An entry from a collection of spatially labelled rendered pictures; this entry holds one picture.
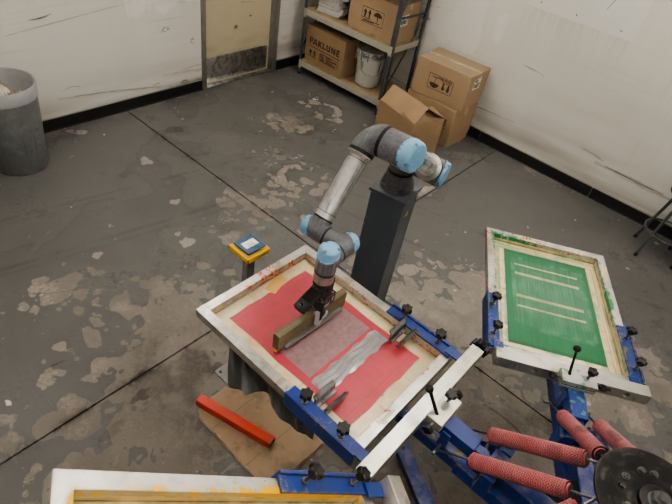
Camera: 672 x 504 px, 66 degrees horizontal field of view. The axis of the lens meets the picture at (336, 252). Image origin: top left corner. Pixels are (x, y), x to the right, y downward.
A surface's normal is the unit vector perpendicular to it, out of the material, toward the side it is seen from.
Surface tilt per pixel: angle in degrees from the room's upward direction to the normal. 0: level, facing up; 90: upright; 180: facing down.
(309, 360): 0
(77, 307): 0
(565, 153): 90
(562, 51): 90
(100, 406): 0
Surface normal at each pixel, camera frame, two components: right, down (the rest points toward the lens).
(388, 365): 0.15, -0.74
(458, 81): -0.58, 0.44
